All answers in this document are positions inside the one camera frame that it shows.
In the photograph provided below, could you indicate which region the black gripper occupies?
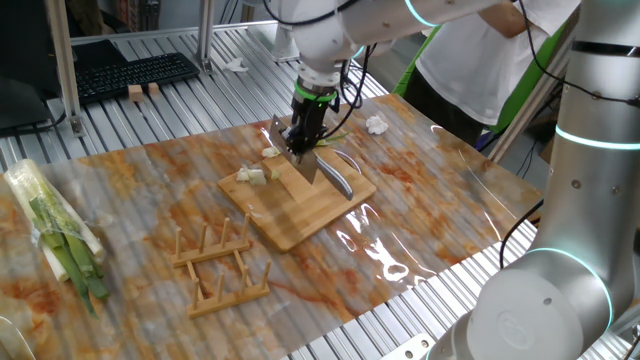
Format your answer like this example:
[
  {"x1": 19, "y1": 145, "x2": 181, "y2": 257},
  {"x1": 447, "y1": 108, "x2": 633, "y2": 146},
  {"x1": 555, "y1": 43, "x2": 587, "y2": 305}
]
[{"x1": 281, "y1": 98, "x2": 329, "y2": 164}]

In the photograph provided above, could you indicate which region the steel kitchen knife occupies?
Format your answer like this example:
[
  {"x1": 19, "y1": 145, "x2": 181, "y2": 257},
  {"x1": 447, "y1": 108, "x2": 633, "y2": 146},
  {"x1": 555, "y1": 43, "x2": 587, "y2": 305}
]
[{"x1": 269, "y1": 114, "x2": 355, "y2": 202}]

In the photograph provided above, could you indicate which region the long scallion stalk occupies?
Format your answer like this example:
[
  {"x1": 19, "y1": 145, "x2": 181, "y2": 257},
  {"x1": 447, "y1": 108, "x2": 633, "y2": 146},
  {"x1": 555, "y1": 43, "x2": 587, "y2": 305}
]
[{"x1": 260, "y1": 130, "x2": 352, "y2": 159}]

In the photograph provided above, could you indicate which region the person right forearm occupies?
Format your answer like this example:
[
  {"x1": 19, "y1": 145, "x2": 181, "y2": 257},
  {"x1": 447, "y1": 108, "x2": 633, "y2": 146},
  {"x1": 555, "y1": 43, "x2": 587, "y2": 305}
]
[{"x1": 477, "y1": 0, "x2": 531, "y2": 40}]

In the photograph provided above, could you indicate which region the cut white scallion chunk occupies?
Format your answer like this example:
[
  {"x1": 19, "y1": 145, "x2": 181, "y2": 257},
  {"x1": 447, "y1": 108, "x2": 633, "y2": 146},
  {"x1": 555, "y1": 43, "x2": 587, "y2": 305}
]
[{"x1": 235, "y1": 163, "x2": 268, "y2": 187}]

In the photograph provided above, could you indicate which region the white crumpled tissue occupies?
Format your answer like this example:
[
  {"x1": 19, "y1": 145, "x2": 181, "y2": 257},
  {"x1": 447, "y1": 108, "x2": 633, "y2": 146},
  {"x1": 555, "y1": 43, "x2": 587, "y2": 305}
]
[{"x1": 364, "y1": 115, "x2": 390, "y2": 136}]

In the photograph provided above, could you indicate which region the wooden cutting board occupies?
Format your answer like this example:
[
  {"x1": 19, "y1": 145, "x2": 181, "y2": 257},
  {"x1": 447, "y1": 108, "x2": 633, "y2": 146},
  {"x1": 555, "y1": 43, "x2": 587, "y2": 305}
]
[{"x1": 217, "y1": 142, "x2": 377, "y2": 253}]

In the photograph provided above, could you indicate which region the white device base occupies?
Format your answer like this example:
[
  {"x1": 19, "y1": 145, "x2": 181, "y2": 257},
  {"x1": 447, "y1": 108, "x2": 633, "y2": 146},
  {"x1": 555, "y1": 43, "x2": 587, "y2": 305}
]
[{"x1": 247, "y1": 22, "x2": 301, "y2": 64}]

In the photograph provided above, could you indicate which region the white crumpled paper scrap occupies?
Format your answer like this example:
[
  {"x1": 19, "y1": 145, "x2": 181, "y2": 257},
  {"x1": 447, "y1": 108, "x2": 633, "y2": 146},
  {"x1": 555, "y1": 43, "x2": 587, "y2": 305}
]
[{"x1": 221, "y1": 56, "x2": 250, "y2": 74}]

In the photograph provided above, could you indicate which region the wooden dish rack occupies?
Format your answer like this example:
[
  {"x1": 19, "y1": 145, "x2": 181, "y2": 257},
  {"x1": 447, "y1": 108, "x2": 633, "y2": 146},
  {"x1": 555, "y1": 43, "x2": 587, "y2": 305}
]
[{"x1": 169, "y1": 212, "x2": 272, "y2": 320}]

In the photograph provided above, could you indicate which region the orange marble pattern mat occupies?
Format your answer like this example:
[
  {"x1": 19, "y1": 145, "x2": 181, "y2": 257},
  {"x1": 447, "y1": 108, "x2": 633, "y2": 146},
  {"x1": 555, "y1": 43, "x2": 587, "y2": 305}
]
[{"x1": 0, "y1": 92, "x2": 544, "y2": 360}]

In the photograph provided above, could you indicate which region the person in white shirt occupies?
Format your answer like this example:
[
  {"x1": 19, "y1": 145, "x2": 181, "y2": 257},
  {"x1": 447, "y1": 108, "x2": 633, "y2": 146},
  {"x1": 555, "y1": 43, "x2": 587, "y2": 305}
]
[{"x1": 402, "y1": 0, "x2": 584, "y2": 147}]

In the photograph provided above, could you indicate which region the black computer keyboard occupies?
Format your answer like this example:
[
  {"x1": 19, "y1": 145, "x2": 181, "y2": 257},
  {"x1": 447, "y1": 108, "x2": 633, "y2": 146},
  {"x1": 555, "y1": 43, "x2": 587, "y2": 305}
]
[{"x1": 73, "y1": 52, "x2": 201, "y2": 105}]

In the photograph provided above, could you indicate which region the green fabric sheet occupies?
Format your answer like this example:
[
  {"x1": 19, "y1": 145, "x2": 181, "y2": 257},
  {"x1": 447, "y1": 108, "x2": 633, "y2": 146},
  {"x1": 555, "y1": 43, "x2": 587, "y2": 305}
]
[{"x1": 392, "y1": 22, "x2": 571, "y2": 134}]

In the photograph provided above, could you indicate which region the black flat pad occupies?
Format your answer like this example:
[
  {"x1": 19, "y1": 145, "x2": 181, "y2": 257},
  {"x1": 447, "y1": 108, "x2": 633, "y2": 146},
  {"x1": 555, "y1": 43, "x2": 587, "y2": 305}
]
[{"x1": 71, "y1": 39, "x2": 129, "y2": 70}]

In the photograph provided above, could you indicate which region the plastic wrapped scallion bundle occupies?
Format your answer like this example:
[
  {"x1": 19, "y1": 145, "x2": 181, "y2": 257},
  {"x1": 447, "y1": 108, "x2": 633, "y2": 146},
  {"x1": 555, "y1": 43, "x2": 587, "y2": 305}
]
[{"x1": 3, "y1": 158, "x2": 111, "y2": 319}]

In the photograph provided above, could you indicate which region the black computer monitor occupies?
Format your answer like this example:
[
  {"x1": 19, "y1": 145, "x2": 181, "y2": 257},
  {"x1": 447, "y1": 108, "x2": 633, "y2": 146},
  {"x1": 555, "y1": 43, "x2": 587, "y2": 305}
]
[{"x1": 0, "y1": 0, "x2": 69, "y2": 135}]

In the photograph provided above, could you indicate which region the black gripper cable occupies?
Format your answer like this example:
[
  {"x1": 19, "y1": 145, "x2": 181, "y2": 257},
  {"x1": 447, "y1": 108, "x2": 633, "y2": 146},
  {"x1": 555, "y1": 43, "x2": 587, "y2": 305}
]
[{"x1": 319, "y1": 43, "x2": 376, "y2": 142}]

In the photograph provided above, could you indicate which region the aluminium frame post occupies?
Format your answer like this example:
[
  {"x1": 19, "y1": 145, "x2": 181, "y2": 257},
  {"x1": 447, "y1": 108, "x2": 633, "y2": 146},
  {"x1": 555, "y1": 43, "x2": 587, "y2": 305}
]
[
  {"x1": 196, "y1": 0, "x2": 217, "y2": 76},
  {"x1": 44, "y1": 0, "x2": 86, "y2": 137},
  {"x1": 487, "y1": 9, "x2": 581, "y2": 164}
]

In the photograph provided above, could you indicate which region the black base cable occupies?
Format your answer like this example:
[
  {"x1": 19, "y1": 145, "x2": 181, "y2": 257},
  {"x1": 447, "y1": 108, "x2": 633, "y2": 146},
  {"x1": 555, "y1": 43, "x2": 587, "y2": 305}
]
[{"x1": 498, "y1": 198, "x2": 545, "y2": 271}]

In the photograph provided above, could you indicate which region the white perforated bracket plate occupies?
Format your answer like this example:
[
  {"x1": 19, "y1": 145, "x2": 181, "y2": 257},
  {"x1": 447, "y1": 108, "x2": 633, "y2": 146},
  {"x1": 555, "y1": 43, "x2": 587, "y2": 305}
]
[{"x1": 379, "y1": 332, "x2": 436, "y2": 360}]

